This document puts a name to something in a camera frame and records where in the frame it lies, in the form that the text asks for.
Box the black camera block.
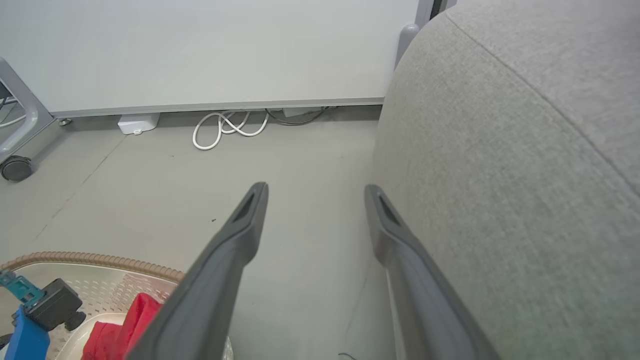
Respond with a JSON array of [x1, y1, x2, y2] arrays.
[[23, 278, 87, 332]]

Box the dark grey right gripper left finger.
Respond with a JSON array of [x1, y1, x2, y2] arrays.
[[125, 182, 269, 360]]

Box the blue clamp block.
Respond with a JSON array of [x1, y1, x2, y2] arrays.
[[3, 305, 51, 360]]

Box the thin black floor cable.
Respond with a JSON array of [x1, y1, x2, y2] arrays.
[[264, 105, 337, 126]]

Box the pink perforated laundry basket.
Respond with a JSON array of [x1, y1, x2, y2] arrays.
[[0, 251, 236, 360]]

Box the black caster wheel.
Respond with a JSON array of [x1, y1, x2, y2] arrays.
[[0, 155, 35, 182]]

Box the teal plastic bracket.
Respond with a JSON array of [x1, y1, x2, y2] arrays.
[[0, 270, 46, 309]]

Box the white power adapter box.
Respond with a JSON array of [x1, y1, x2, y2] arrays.
[[117, 113, 161, 136]]

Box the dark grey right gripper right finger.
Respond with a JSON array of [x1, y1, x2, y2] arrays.
[[363, 184, 501, 360]]

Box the coiled white cable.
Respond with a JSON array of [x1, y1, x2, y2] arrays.
[[192, 110, 270, 151]]

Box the red and white clothes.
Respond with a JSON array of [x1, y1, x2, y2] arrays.
[[81, 292, 166, 360]]

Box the grey fabric sofa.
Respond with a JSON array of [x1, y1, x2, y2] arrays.
[[344, 0, 640, 360]]

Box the white power strip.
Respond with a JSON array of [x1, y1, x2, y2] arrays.
[[282, 107, 324, 119]]

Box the grey partition post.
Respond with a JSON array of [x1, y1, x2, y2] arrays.
[[394, 23, 421, 71]]

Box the grey cart frame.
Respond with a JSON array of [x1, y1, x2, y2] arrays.
[[0, 56, 56, 164]]

